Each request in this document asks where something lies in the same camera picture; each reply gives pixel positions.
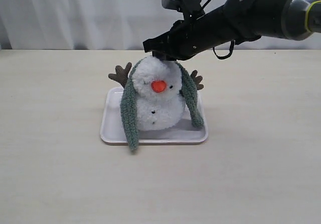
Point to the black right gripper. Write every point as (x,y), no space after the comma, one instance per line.
(186,40)

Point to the green fleece scarf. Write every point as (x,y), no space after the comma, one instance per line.
(129,118)

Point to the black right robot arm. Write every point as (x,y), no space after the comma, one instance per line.
(234,22)

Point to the white plush snowman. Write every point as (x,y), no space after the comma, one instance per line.
(158,101)

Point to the white rectangular plastic tray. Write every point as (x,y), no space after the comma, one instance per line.
(183,133)

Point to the white background curtain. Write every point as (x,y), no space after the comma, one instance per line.
(85,24)

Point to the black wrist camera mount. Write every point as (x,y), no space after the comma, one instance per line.
(189,8)

